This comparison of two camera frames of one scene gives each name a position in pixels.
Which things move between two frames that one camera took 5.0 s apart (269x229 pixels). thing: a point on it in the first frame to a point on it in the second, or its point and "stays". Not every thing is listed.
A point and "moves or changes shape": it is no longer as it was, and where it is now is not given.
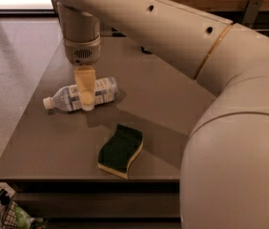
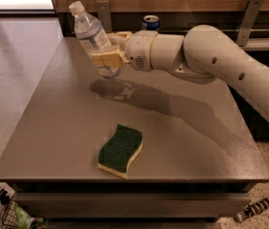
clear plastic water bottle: [67, 99] moves or changes shape
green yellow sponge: [117, 152] stays
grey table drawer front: [102, 205] stays
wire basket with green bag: [16, 217] stays
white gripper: [83, 52] to [138, 51]
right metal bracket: [252, 11] stays
